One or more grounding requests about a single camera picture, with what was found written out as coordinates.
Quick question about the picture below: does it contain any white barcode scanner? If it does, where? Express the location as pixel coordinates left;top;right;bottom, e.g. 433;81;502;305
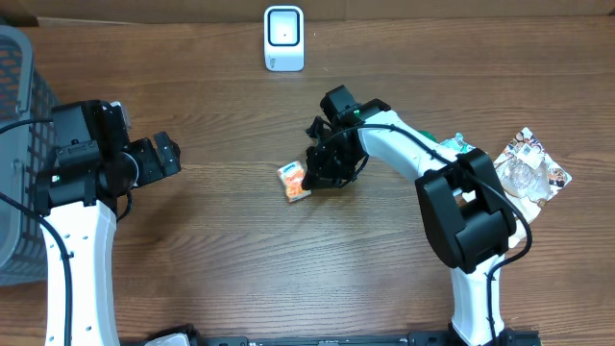
263;5;306;72

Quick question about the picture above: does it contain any grey plastic mesh basket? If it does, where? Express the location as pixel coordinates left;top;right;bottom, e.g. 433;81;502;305
1;25;60;286

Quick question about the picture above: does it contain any green lid spice jar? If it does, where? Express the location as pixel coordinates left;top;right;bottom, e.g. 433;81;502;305
418;131;437;143

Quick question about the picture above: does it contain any mint green wipe packet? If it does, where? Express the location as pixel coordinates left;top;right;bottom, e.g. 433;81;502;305
440;133;475;154

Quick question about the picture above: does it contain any brown white snack bag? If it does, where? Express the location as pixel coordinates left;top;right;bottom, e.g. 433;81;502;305
494;127;572;223

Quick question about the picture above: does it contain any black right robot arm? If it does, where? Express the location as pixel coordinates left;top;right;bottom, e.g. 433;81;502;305
302;96;516;345

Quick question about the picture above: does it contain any orange tissue pack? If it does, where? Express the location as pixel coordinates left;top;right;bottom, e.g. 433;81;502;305
277;161;311;203

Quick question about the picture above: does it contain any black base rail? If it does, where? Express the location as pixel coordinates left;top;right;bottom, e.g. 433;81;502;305
194;329;542;346

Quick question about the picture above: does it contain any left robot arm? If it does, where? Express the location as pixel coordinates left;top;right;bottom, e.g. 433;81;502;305
35;132;181;345

